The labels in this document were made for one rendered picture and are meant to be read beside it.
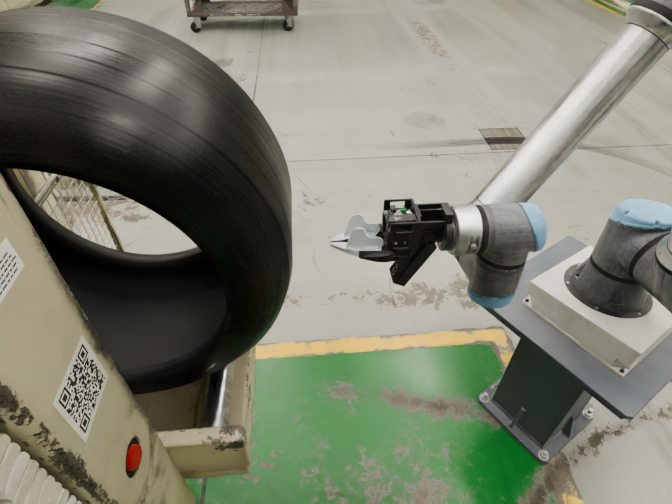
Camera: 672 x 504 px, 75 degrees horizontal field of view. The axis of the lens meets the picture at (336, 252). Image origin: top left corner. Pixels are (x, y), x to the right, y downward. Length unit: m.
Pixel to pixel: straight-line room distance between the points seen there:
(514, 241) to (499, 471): 1.15
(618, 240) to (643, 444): 0.99
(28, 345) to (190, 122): 0.27
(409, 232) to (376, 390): 1.20
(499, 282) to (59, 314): 0.70
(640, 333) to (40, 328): 1.28
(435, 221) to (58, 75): 0.56
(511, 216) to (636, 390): 0.72
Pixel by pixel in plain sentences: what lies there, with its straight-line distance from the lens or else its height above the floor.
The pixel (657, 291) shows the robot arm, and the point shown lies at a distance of 1.25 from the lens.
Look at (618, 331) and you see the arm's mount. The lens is 1.35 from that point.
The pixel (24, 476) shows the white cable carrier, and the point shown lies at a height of 1.24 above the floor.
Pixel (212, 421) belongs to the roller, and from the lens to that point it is 0.80.
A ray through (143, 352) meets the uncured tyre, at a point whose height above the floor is 0.91.
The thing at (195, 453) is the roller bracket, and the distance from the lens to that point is 0.78.
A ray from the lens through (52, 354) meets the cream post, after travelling 0.47.
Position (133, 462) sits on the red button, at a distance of 0.63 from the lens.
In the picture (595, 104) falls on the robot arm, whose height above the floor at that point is 1.28.
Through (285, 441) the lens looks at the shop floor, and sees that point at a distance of 1.78.
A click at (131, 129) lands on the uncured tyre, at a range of 0.51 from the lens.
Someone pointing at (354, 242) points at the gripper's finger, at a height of 1.11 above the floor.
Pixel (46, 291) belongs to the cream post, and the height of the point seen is 1.33.
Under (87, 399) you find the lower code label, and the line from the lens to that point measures 0.52.
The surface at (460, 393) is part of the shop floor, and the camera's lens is 1.92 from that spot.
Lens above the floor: 1.61
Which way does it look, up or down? 42 degrees down
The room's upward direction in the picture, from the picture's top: straight up
